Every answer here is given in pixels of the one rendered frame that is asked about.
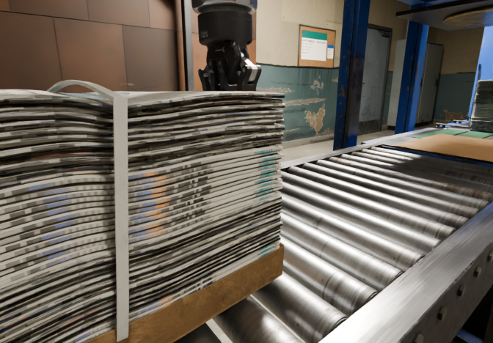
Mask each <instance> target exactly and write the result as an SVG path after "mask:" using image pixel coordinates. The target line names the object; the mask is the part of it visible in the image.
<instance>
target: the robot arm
mask: <svg viewBox="0 0 493 343"><path fill-rule="evenodd" d="M191 7H192V9H193V10H194V11H195V12H196V13H197V14H199V15H198V16H197V20H198V33H199V42H200V44H201V45H205V46H206V47H207V48H208V52H207V57H206V62H207V65H206V67H205V69H199V70H198V75H199V77H200V80H201V83H202V90H203V91H253V92H256V88H257V83H258V80H259V77H260V74H261V72H262V67H261V66H260V65H253V63H251V62H250V61H249V53H248V50H247V45H250V44H251V43H252V15H251V14H252V13H254V12H255V11H256V10H257V8H258V0H191ZM219 84H220V85H219ZM234 84H236V85H234Z"/></svg>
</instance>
